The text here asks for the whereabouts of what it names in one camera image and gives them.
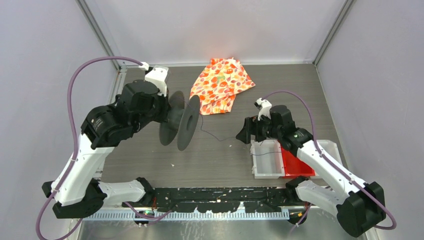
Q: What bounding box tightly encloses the orange floral cloth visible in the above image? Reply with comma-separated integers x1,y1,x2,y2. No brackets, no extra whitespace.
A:
190,58,256,116

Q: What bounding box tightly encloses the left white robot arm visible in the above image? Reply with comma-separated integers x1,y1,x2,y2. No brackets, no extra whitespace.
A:
42,80,170,219

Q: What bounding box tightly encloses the red plastic bin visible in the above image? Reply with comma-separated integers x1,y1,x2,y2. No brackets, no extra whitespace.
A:
281,147,316,179

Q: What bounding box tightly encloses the slotted cable duct rail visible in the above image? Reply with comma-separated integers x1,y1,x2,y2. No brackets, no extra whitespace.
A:
84,209,290,221

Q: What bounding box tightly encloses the black cable spool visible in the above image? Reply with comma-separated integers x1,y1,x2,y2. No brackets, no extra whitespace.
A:
159,91,200,151

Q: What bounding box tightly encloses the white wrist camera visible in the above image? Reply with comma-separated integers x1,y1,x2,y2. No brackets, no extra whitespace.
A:
138,62,169,97
254,98,272,121

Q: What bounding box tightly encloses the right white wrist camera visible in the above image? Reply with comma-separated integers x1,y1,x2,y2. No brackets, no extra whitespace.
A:
254,98,272,121

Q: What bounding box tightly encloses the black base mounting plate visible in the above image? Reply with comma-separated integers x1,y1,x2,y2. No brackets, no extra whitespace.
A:
129,186,307,213

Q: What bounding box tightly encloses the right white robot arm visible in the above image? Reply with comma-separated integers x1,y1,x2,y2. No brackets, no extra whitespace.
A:
236,105,387,237

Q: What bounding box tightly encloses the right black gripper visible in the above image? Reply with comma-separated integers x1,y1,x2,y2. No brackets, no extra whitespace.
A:
236,112,282,144

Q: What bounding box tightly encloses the thin purple wire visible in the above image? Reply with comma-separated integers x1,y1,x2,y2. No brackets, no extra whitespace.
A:
198,114,282,157

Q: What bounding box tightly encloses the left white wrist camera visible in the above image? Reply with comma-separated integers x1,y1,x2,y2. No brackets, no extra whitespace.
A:
138,62,169,97

